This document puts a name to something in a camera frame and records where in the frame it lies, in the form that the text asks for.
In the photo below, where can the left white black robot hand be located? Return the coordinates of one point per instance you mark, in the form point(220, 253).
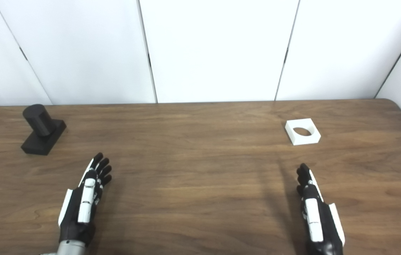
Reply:
point(86, 198)

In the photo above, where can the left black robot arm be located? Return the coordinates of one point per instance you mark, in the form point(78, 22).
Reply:
point(69, 248)

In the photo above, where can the white square piece with hole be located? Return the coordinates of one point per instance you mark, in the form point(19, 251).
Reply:
point(304, 140)

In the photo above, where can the black peg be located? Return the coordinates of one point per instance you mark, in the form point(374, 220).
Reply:
point(39, 122)

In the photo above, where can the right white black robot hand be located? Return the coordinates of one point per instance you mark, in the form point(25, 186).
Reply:
point(315, 216)

